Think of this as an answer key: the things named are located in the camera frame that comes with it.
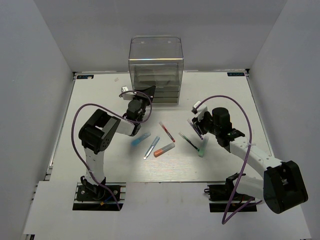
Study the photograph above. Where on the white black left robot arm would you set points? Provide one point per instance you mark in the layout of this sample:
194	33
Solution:
97	132

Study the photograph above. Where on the clear acrylic drawer organizer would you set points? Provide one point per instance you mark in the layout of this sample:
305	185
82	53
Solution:
157	60

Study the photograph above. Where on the green capped eraser stick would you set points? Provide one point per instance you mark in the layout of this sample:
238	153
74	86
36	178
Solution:
203	146

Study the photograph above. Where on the red ink pen refill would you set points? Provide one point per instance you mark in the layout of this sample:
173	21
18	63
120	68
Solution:
167	132

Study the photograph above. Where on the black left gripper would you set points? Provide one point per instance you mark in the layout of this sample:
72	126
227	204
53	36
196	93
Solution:
151	90

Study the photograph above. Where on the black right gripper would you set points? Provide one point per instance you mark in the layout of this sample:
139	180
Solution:
195	120

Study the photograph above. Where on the purple ink pen refill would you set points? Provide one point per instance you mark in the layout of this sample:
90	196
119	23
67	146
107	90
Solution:
197	131

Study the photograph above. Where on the blue capped correction stick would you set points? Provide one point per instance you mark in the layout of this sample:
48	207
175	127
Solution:
140	139

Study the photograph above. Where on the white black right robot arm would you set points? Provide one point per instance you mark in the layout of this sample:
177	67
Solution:
281	185

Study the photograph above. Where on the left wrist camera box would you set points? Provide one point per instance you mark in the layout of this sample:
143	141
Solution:
127	94

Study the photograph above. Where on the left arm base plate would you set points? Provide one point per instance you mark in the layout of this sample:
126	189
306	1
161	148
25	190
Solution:
86	200

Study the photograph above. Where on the green ink pen refill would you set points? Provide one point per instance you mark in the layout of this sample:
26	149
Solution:
187	140

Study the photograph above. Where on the orange capped eraser stick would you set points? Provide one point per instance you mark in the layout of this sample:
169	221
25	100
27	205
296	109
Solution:
163	150

